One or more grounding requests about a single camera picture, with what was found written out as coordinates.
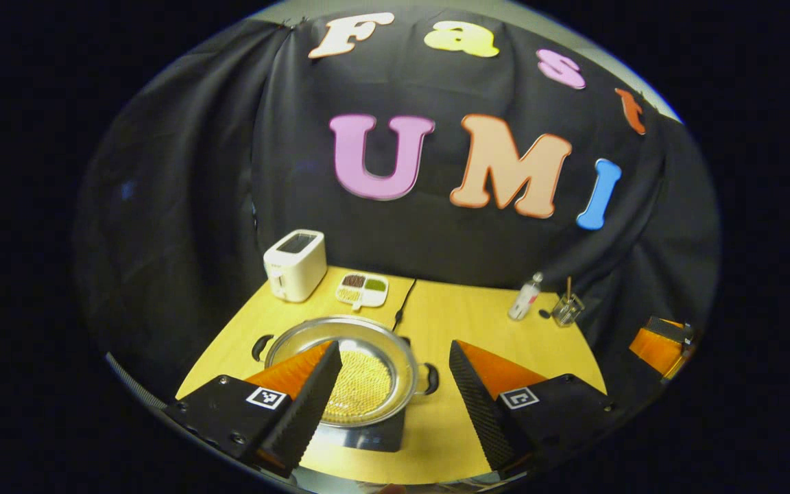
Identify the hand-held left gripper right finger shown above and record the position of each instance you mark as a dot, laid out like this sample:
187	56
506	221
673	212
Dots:
477	405

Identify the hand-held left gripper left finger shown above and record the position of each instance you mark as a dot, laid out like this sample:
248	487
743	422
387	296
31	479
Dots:
309	405

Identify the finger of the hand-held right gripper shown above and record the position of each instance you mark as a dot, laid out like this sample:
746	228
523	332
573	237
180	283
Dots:
652	346

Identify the pile of yellow soybeans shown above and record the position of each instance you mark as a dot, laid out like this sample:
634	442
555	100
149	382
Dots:
364	384

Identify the black induction cooktop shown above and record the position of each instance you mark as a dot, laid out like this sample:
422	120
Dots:
378	438

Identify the small bottle with pink label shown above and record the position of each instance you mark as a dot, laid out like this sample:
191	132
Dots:
524	302

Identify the white divided grain dish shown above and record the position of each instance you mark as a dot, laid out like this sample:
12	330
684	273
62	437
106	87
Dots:
362	291

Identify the white toaster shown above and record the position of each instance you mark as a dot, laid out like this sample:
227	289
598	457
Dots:
295	271

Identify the black backdrop cloth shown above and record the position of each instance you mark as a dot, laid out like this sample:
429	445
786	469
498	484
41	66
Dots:
182	171

